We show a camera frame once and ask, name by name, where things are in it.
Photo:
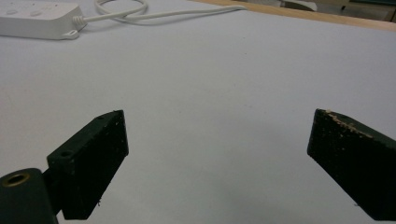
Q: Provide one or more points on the white power strip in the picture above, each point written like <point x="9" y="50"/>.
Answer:
<point x="34" y="21"/>

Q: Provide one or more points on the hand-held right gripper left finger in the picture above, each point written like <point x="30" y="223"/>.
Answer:
<point x="90" y="168"/>

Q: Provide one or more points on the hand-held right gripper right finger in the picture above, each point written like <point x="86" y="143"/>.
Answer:
<point x="351" y="155"/>

